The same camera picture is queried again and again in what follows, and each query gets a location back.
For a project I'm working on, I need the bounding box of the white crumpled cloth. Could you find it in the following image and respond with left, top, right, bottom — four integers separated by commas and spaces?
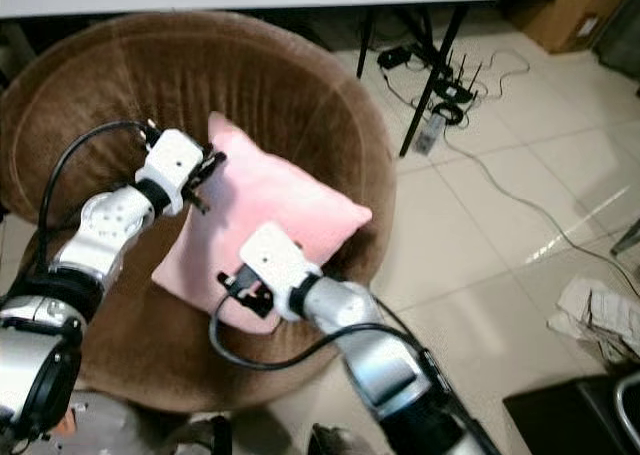
547, 275, 640, 366

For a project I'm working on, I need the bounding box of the grey curtain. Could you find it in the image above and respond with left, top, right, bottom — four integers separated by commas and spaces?
592, 0, 640, 76

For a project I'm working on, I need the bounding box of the pink pillow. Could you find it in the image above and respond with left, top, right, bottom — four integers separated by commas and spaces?
150, 112, 374, 334

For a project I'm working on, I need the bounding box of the white floor cable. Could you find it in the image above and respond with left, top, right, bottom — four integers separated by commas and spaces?
445, 135, 640, 276

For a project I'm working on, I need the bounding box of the brown suede armchair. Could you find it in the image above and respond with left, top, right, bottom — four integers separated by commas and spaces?
0, 13, 398, 416

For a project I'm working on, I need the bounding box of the black router with antennas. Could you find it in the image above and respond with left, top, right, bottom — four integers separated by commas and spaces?
425, 55, 481, 126

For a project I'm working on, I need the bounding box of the right robot leg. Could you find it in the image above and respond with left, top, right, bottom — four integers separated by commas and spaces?
305, 423, 371, 455

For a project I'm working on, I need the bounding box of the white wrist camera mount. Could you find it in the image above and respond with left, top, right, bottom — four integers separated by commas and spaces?
135, 128, 211, 216
238, 222, 323, 321

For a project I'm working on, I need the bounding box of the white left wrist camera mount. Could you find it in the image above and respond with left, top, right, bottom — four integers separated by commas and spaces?
135, 128, 211, 216

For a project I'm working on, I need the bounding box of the black power brick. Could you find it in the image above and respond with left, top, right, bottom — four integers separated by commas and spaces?
377, 45, 411, 71

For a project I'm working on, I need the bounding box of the cardboard box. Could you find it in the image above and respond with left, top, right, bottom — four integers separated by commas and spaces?
510, 0, 616, 54

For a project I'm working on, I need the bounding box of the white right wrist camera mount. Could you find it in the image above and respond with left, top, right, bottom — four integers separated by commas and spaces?
238, 222, 323, 321

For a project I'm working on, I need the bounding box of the left robot leg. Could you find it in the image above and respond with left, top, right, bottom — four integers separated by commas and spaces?
165, 415, 236, 455

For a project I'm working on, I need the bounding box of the robot leg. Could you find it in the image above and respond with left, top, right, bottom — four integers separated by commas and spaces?
165, 415, 236, 455
305, 423, 371, 455

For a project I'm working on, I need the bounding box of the black box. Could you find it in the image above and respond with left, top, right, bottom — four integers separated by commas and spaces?
503, 375, 640, 455

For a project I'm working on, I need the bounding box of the grey power adapter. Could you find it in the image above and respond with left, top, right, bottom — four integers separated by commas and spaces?
412, 115, 449, 158

